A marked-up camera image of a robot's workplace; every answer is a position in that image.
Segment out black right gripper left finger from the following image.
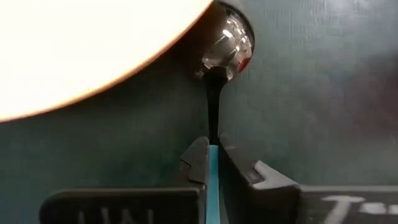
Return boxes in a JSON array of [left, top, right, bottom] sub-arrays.
[[178, 136, 210, 224]]

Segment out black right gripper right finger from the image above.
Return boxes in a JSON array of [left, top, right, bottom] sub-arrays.
[[219, 133, 302, 224]]

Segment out spoon with blue handle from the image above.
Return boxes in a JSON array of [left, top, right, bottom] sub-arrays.
[[186, 1, 256, 224]]

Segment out orange round plate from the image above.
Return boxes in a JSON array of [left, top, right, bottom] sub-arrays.
[[0, 0, 215, 124]]

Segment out dark plastic serving tray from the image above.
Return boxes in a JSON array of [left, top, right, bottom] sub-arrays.
[[0, 0, 398, 224]]

